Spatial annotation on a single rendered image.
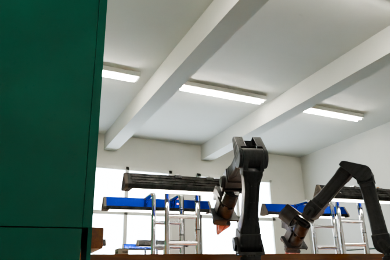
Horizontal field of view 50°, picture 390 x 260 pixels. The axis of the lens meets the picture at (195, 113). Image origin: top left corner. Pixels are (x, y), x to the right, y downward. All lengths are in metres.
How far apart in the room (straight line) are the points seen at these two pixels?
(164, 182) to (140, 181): 0.11
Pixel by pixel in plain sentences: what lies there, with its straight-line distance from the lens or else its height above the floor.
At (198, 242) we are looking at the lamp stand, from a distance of 2.02.
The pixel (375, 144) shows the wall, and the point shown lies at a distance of 7.62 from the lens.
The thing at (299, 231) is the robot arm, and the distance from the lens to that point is 1.79.
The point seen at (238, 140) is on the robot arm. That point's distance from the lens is 1.34.
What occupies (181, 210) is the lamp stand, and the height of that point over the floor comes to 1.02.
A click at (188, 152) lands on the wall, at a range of 7.64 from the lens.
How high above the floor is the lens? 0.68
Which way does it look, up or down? 22 degrees up
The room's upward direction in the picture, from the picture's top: 1 degrees counter-clockwise
